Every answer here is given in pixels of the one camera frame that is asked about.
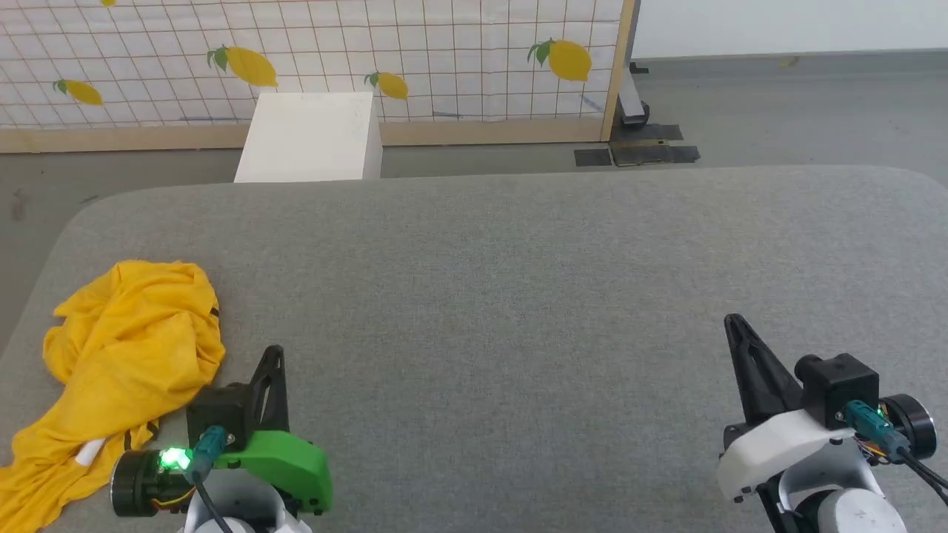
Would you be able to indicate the long black floor strip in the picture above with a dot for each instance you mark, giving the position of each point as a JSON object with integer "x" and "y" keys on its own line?
{"x": 659, "y": 154}

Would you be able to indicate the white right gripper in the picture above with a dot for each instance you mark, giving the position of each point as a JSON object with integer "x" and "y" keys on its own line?
{"x": 778, "y": 444}

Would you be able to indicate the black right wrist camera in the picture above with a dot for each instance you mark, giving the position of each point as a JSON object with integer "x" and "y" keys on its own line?
{"x": 844, "y": 381}

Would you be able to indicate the grey metal stand leg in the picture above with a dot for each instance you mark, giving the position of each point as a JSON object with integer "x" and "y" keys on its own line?
{"x": 631, "y": 100}

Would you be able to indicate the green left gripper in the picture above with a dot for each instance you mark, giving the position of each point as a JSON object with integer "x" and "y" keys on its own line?
{"x": 285, "y": 463}

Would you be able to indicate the white box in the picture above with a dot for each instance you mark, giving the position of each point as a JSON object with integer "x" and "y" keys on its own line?
{"x": 307, "y": 137}

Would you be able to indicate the small black floor patch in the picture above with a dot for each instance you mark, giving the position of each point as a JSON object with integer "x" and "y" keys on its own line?
{"x": 592, "y": 158}

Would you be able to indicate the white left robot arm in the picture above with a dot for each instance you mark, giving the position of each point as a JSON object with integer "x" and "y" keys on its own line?
{"x": 244, "y": 512}

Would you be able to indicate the black floor plate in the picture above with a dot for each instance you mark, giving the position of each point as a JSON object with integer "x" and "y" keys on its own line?
{"x": 652, "y": 133}

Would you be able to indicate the lemon print partition screen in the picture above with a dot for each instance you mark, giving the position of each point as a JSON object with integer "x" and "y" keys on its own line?
{"x": 444, "y": 44}

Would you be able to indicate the yellow cat print T-shirt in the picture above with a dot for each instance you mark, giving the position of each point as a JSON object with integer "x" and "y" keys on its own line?
{"x": 126, "y": 348}

